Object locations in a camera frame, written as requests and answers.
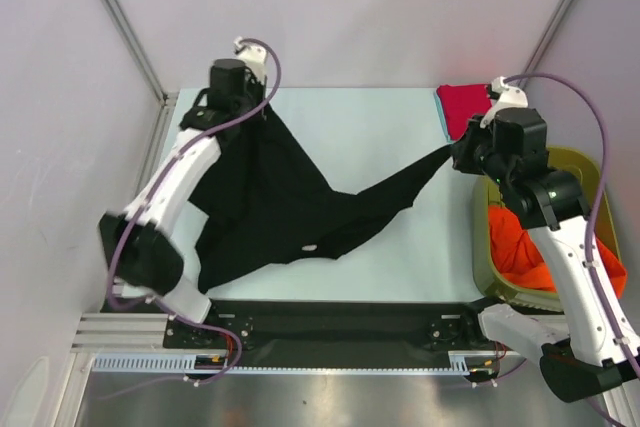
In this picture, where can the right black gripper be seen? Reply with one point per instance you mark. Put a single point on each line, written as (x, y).
(467, 150)

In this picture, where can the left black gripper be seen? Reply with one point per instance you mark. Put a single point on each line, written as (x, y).
(257, 87)

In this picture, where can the black t shirt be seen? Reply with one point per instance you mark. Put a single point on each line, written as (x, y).
(316, 176)

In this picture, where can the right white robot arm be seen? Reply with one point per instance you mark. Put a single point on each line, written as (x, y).
(600, 350)

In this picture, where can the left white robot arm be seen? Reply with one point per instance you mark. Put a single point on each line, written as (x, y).
(137, 242)

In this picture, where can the folded red t shirt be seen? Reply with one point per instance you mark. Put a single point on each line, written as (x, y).
(458, 104)

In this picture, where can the olive green plastic basket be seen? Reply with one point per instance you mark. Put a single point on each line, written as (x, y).
(490, 282)

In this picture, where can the orange t shirt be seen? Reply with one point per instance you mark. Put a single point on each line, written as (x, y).
(513, 253)

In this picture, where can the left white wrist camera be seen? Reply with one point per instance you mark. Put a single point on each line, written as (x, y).
(253, 55)

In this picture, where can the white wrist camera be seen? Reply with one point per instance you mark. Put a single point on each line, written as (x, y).
(253, 55)
(502, 96)

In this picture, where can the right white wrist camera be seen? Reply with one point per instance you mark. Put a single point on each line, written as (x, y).
(502, 96)

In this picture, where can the right aluminium corner post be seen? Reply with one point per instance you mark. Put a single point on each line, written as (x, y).
(549, 34)

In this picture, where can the aluminium corner post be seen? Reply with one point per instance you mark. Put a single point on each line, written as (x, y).
(125, 29)
(549, 34)

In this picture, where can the left aluminium corner post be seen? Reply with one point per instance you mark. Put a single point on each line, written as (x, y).
(125, 29)

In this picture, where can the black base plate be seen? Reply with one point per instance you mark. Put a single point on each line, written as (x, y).
(354, 335)

